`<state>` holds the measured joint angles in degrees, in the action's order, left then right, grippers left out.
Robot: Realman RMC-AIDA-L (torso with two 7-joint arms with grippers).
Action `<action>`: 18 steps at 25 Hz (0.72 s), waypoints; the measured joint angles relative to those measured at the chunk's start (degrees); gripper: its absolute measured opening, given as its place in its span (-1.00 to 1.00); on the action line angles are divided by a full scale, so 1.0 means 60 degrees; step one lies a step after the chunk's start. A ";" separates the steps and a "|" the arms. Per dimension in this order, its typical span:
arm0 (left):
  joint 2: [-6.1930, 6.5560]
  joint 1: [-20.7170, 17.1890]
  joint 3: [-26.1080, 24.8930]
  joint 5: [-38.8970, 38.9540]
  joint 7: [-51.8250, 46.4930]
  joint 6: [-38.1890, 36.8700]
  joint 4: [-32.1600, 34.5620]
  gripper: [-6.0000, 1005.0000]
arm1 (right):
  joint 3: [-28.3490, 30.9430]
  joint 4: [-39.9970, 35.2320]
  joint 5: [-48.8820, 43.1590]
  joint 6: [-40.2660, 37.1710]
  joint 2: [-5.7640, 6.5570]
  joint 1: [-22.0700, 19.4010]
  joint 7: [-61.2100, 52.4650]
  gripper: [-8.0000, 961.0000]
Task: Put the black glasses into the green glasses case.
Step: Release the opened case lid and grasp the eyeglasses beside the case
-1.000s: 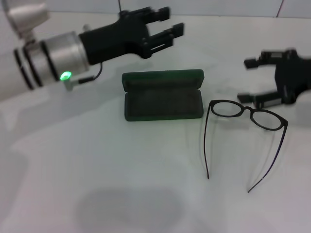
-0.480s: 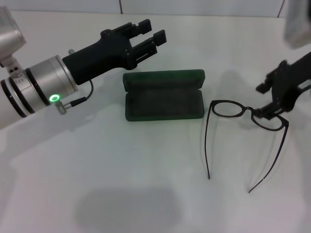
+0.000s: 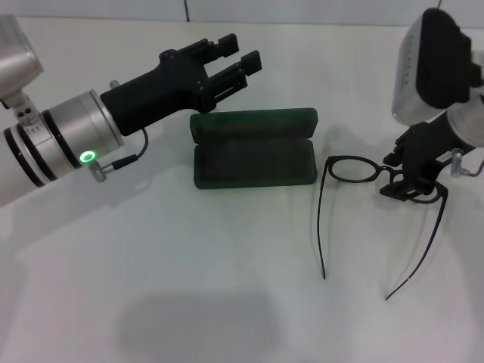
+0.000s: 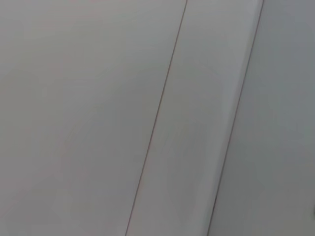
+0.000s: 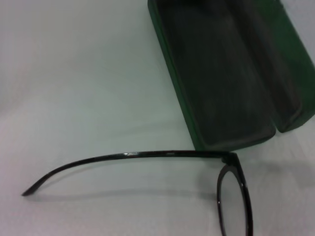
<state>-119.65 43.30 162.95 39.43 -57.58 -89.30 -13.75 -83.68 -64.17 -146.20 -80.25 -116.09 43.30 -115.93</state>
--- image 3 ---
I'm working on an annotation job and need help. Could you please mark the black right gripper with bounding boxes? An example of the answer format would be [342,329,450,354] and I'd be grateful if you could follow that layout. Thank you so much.
[379,113,461,202]

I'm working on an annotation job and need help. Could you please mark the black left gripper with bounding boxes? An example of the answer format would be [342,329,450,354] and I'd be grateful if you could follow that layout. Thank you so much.
[100,33,263,136]

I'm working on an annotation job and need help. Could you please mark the black round glasses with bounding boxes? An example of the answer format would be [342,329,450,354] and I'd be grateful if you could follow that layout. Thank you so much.
[315,154,451,302]

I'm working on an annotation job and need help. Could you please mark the green glasses case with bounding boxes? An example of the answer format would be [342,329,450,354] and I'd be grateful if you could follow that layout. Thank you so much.
[188,107,318,190]

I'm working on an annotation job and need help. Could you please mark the right wrist cable with connector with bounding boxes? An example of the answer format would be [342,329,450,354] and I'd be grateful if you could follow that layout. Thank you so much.
[449,149,484,178]

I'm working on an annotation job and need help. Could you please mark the wrist cable with connector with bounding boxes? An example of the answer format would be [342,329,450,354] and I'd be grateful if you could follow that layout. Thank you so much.
[449,149,484,178]
[88,127,149,183]

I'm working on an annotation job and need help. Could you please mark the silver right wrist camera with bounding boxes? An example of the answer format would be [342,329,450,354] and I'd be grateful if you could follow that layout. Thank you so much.
[391,7,484,126]

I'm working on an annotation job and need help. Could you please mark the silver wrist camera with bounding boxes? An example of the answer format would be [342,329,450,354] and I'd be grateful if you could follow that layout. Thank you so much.
[391,7,484,126]
[0,14,45,129]

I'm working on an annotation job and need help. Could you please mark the left wrist cable with connector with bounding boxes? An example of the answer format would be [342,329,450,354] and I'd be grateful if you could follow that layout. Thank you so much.
[88,127,149,183]

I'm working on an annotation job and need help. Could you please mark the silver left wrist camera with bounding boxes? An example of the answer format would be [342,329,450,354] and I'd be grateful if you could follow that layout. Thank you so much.
[0,14,45,129]

